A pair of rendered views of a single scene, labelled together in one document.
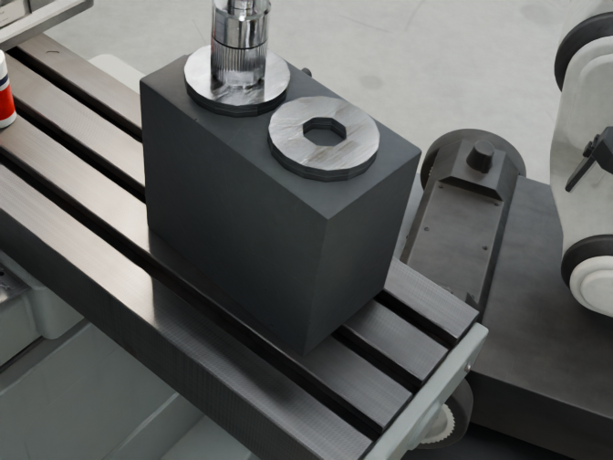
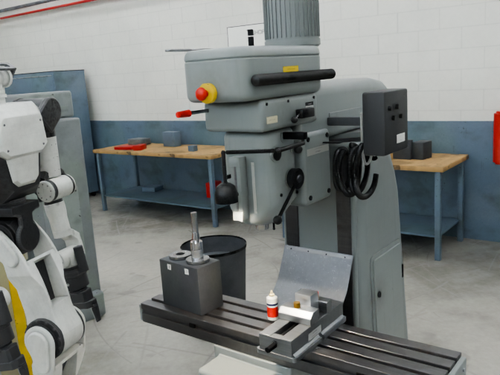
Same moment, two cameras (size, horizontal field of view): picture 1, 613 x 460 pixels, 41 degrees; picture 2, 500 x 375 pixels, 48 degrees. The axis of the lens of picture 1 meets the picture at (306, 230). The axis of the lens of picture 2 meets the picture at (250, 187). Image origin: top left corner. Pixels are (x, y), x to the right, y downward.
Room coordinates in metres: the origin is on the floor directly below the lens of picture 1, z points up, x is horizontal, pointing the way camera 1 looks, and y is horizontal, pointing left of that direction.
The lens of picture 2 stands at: (2.58, 0.52, 1.82)
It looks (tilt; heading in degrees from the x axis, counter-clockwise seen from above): 12 degrees down; 186
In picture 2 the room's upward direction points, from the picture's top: 4 degrees counter-clockwise
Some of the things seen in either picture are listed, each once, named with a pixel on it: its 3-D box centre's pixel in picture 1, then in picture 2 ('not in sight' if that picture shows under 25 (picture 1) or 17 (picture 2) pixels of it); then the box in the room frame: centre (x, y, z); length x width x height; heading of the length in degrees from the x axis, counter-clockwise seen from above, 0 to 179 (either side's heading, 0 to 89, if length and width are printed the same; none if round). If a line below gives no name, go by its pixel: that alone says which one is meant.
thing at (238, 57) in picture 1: (239, 43); (196, 251); (0.56, 0.08, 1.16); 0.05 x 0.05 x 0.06
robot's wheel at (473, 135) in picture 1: (472, 176); not in sight; (1.19, -0.30, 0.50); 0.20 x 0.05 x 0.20; 77
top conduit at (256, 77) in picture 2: not in sight; (296, 77); (0.74, 0.49, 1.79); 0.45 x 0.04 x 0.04; 148
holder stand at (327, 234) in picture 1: (271, 186); (190, 280); (0.53, 0.04, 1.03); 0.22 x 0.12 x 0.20; 54
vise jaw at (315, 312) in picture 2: not in sight; (298, 313); (0.83, 0.46, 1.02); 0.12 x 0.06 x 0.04; 59
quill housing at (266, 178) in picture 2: not in sight; (260, 174); (0.69, 0.35, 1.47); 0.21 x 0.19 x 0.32; 58
